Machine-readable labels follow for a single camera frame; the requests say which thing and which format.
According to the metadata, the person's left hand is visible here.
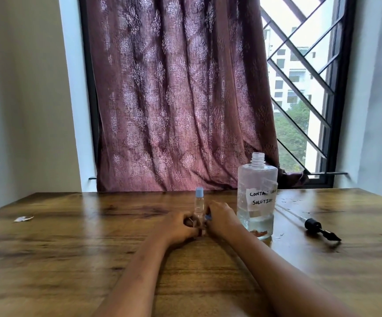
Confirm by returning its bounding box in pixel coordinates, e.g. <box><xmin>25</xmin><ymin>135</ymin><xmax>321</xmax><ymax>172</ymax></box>
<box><xmin>152</xmin><ymin>211</ymin><xmax>201</xmax><ymax>246</ymax></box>

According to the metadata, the person's right hand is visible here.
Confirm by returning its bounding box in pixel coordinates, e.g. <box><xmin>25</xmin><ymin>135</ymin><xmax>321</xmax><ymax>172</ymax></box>
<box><xmin>205</xmin><ymin>201</ymin><xmax>243</xmax><ymax>239</ymax></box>

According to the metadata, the small clear bottle blue cap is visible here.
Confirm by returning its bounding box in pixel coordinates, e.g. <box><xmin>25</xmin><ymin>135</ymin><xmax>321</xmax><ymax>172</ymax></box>
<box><xmin>194</xmin><ymin>188</ymin><xmax>208</xmax><ymax>237</ymax></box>

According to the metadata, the person's right forearm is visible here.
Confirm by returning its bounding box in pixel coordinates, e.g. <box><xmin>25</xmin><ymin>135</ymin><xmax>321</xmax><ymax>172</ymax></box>
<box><xmin>220</xmin><ymin>224</ymin><xmax>355</xmax><ymax>317</ymax></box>

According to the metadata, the person's left forearm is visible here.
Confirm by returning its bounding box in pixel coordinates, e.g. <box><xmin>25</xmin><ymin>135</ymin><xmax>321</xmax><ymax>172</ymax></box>
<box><xmin>91</xmin><ymin>232</ymin><xmax>173</xmax><ymax>317</ymax></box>

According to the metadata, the large clear labelled bottle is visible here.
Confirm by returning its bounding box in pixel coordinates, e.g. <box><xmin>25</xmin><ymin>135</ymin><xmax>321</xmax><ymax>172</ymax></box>
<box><xmin>236</xmin><ymin>152</ymin><xmax>279</xmax><ymax>241</ymax></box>

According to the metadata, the black pump dispenser with tube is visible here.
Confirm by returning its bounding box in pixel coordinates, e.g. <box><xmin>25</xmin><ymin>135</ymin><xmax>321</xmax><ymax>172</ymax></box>
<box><xmin>274</xmin><ymin>204</ymin><xmax>342</xmax><ymax>243</ymax></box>

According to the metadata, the maroon patterned curtain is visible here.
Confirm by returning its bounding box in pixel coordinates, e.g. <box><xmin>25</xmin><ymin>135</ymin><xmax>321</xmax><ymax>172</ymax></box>
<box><xmin>86</xmin><ymin>0</ymin><xmax>308</xmax><ymax>192</ymax></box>

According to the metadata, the black window frame with grille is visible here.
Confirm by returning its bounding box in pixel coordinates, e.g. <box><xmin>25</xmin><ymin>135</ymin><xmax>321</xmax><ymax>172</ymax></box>
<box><xmin>78</xmin><ymin>0</ymin><xmax>357</xmax><ymax>189</ymax></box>

